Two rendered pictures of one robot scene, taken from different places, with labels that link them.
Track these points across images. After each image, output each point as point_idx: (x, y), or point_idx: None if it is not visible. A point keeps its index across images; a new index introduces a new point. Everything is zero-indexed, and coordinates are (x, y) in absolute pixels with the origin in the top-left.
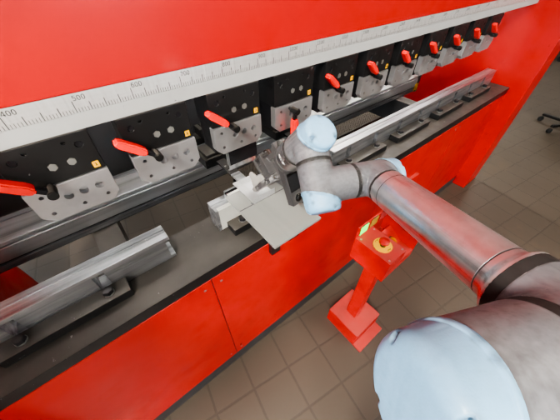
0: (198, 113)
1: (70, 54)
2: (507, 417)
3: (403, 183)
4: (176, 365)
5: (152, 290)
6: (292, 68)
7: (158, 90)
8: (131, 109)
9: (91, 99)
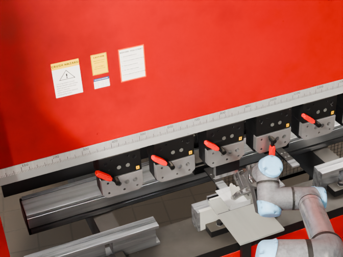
0: (198, 137)
1: (146, 116)
2: (271, 251)
3: (310, 202)
4: None
5: None
6: (271, 111)
7: (180, 129)
8: (163, 138)
9: (147, 134)
